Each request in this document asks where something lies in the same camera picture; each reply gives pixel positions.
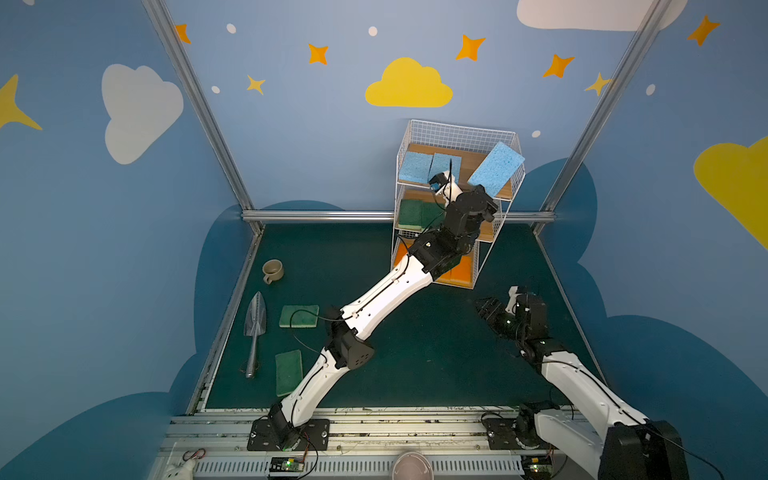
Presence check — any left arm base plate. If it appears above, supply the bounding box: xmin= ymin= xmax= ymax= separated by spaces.
xmin=246 ymin=417 xmax=330 ymax=451

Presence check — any blue sponge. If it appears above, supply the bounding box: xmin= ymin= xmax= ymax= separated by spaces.
xmin=427 ymin=153 xmax=462 ymax=183
xmin=398 ymin=151 xmax=433 ymax=184
xmin=467 ymin=142 xmax=525 ymax=197

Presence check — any white wire wooden shelf rack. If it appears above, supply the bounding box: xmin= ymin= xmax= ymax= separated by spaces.
xmin=390 ymin=119 xmax=526 ymax=289

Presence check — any grey metal garden trowel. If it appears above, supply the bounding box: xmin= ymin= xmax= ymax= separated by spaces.
xmin=244 ymin=292 xmax=267 ymax=379

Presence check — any green circuit board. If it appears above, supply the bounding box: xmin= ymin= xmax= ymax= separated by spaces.
xmin=269 ymin=457 xmax=305 ymax=474
xmin=520 ymin=456 xmax=554 ymax=480

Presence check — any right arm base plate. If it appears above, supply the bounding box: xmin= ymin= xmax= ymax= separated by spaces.
xmin=480 ymin=415 xmax=542 ymax=450

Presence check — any orange sponge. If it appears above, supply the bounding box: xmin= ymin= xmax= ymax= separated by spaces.
xmin=437 ymin=255 xmax=474 ymax=288
xmin=393 ymin=239 xmax=412 ymax=267

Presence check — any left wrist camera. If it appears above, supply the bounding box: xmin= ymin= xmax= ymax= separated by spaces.
xmin=428 ymin=170 xmax=463 ymax=206

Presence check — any right green circuit board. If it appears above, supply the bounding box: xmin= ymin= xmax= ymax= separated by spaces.
xmin=520 ymin=456 xmax=554 ymax=480

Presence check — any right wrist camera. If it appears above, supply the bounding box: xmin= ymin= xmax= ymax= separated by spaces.
xmin=505 ymin=285 xmax=518 ymax=314

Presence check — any green sponge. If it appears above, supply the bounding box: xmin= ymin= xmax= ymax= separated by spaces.
xmin=278 ymin=305 xmax=319 ymax=329
xmin=421 ymin=203 xmax=445 ymax=231
xmin=275 ymin=350 xmax=304 ymax=397

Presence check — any beige ceramic mug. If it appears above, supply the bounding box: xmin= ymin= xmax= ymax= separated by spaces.
xmin=262 ymin=259 xmax=285 ymax=285

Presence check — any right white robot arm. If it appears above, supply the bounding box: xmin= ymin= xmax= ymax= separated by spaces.
xmin=475 ymin=286 xmax=689 ymax=479

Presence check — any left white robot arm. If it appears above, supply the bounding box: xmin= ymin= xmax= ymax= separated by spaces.
xmin=268 ymin=185 xmax=498 ymax=449

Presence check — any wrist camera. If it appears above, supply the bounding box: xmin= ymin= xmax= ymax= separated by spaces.
xmin=505 ymin=285 xmax=518 ymax=314
xmin=428 ymin=170 xmax=463 ymax=206

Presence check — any aluminium front rail frame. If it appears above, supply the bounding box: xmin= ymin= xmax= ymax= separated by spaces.
xmin=150 ymin=406 xmax=593 ymax=479

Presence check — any left green circuit board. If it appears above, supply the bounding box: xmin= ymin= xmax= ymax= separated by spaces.
xmin=269 ymin=457 xmax=305 ymax=474

